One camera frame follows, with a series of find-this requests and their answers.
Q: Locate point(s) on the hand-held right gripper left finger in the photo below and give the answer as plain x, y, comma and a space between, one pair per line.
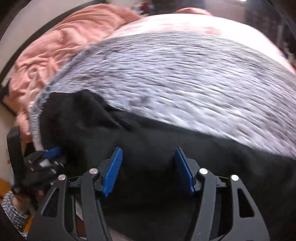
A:
112, 171

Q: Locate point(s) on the pink pillow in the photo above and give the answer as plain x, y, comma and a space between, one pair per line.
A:
192, 11

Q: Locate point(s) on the person's left hand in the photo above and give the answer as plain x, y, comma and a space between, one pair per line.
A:
22, 204

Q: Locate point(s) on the grey fuzzy blanket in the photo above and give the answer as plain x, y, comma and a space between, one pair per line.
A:
173, 81

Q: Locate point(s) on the black pants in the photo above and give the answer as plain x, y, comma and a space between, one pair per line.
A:
150, 143

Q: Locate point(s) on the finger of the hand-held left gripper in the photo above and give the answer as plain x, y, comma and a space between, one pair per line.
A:
53, 152
56, 167

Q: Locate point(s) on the person's left forearm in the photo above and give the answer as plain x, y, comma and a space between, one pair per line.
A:
12, 217

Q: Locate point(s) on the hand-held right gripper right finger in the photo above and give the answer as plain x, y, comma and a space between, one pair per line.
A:
183, 169

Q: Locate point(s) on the pink bed sheet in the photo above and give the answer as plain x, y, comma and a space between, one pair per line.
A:
185, 23

